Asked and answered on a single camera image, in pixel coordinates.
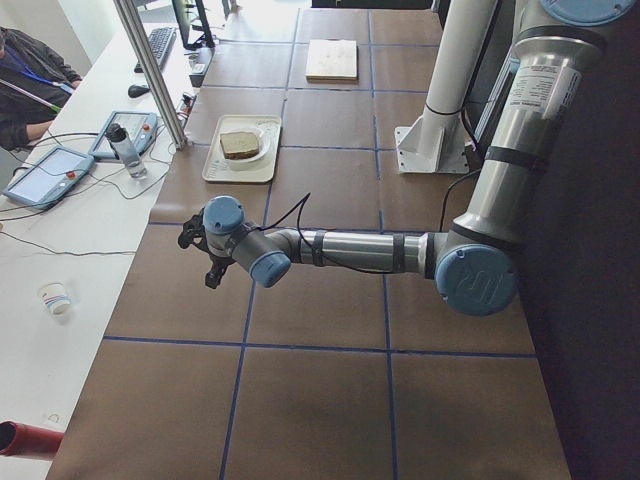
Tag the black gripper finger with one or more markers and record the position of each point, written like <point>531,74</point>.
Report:
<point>214,277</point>

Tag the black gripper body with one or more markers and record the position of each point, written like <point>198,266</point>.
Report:
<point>218,261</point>

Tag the plain bread slice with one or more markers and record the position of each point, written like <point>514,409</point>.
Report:
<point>239,145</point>

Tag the white round plate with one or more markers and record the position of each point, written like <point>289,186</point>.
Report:
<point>246,164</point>

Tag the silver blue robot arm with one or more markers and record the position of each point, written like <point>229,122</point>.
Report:
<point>472,262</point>

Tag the cream bear serving tray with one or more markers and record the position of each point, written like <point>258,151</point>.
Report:
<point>216,168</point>

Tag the white paper cup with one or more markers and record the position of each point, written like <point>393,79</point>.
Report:
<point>56,300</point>

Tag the clear water bottle black cap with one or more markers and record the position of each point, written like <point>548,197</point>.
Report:
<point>124,149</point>

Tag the black computer mouse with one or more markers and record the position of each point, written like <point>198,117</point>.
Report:
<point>136,91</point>

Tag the near blue teach pendant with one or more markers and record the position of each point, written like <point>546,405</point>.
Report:
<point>50,179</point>

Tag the wooden cutting board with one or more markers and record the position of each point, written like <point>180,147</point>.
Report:
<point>332,59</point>

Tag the black keyboard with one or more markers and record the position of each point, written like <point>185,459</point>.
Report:
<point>161,41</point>

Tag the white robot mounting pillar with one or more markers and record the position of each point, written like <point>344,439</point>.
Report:
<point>434,143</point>

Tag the black monitor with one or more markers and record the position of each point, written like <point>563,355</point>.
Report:
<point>193,24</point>

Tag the red cylinder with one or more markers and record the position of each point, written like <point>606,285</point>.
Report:
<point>27,441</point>

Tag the seated person dark jacket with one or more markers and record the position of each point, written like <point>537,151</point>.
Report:
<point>36,83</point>

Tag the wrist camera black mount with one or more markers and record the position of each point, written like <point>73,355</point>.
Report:
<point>193,233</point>

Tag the aluminium frame post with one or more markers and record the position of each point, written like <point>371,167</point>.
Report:
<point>137,35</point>

